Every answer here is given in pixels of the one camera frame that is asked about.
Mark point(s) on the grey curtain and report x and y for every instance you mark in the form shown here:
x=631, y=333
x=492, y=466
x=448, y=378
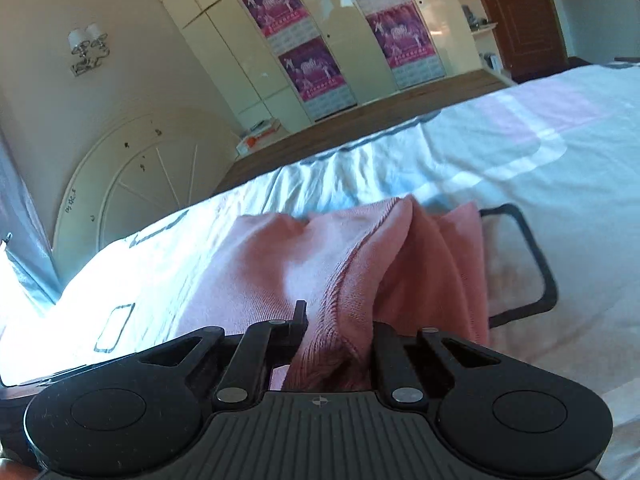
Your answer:
x=25, y=230

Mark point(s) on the pastel patterned bed cover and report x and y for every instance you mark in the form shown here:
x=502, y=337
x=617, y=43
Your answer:
x=500, y=170

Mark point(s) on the white orange box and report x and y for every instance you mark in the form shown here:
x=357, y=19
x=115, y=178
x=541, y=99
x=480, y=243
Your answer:
x=257, y=141

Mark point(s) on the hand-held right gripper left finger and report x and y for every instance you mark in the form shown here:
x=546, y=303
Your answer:
x=299, y=316

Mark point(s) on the purple wall poster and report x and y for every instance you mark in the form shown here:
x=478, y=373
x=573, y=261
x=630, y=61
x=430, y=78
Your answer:
x=272, y=5
x=317, y=77
x=405, y=42

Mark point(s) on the white arched headboard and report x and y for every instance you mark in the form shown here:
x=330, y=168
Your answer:
x=145, y=175

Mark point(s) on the cream corner shelf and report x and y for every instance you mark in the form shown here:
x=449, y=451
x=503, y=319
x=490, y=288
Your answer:
x=480, y=20

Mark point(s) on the cream wardrobe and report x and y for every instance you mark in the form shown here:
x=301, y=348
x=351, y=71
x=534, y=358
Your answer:
x=345, y=30

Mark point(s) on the pink knit shirt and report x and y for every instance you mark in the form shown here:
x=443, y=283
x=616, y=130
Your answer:
x=320, y=270

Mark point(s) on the double shade wall lamp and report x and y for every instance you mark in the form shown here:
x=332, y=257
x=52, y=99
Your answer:
x=89, y=47

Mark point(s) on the brown wooden door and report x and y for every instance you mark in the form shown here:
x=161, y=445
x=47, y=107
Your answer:
x=515, y=15

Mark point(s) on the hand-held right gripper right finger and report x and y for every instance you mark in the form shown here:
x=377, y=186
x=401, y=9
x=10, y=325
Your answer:
x=384, y=355

